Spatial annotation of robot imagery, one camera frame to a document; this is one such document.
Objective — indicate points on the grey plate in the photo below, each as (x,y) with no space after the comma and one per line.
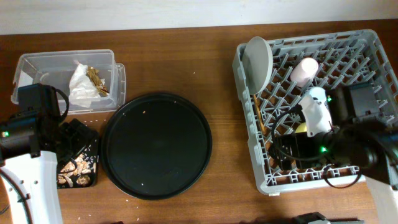
(257,64)

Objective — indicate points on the blue cup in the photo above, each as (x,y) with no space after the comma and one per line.
(316,92)

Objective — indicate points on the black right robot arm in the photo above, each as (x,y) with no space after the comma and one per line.
(344,127)

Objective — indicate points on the grey dishwasher rack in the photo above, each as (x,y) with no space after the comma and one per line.
(344,58)

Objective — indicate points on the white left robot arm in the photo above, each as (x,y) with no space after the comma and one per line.
(32,188)

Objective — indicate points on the pink cup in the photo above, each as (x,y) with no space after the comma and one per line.
(304,71)

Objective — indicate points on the pile of nuts and oats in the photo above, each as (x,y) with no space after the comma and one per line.
(80,172)

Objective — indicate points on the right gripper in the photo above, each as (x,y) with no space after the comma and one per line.
(298,142)

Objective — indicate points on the clear plastic bin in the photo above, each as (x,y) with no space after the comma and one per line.
(56,69)

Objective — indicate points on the white tissue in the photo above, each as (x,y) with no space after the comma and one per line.
(82,90)

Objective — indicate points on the black rectangular tray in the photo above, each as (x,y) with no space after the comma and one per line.
(77,154)

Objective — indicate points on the round black tray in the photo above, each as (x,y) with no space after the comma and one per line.
(156,146)

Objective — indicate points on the gold coffee sachet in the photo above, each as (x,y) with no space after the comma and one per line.
(98,83)

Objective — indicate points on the yellow bowl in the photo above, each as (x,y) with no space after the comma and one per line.
(302,128)

